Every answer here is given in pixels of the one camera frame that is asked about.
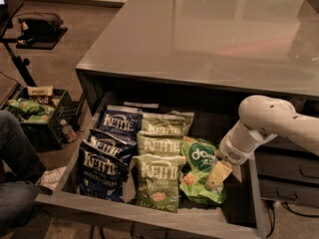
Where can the brown snack box in crate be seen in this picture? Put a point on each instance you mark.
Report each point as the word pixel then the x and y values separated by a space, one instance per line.
pixel 46 91

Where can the grey counter cabinet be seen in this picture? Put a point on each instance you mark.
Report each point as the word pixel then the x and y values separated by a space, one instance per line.
pixel 205 54

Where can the dark lower drawer unit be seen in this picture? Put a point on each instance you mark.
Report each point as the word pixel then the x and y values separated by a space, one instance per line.
pixel 288 173

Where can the green Kettle bag middle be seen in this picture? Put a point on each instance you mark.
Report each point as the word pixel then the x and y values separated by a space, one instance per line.
pixel 160 145

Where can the black plastic crate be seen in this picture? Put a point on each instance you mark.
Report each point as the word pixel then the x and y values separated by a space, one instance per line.
pixel 48 136

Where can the green rice chip bag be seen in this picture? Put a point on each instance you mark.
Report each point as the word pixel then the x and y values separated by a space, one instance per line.
pixel 200 159

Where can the green Kettle bag back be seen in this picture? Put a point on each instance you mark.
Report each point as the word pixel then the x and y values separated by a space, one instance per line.
pixel 171 123

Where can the green Kettle jalapeno bag front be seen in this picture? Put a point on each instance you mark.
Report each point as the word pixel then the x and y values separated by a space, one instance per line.
pixel 158 181

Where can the small bottle beside crate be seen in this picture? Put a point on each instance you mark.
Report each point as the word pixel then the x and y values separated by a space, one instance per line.
pixel 67 131

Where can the blue kettle bag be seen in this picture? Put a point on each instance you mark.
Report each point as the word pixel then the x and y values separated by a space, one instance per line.
pixel 111 145
pixel 122 122
pixel 100 175

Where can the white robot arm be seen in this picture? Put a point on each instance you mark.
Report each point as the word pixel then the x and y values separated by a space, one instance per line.
pixel 262 119

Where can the dark bag on tray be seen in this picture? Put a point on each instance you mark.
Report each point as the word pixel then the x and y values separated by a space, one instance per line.
pixel 39 27

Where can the white sneaker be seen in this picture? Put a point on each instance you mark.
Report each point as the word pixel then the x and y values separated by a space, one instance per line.
pixel 50 178

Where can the person's leg in jeans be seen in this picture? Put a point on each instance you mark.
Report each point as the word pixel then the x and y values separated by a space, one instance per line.
pixel 17 199

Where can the open grey top drawer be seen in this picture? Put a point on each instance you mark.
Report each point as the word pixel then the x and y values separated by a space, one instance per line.
pixel 239 217

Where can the green snack bags in crate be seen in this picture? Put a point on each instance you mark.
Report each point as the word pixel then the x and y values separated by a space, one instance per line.
pixel 28 111

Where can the blue Kettle bag back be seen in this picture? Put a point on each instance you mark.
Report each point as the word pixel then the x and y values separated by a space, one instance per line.
pixel 122 122

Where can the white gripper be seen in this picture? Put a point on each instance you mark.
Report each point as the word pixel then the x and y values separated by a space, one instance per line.
pixel 229 150

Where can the blue Kettle bag front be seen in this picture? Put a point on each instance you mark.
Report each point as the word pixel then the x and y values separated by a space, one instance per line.
pixel 100 175

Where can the blue Kettle bag middle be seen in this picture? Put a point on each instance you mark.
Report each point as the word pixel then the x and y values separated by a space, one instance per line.
pixel 111 145

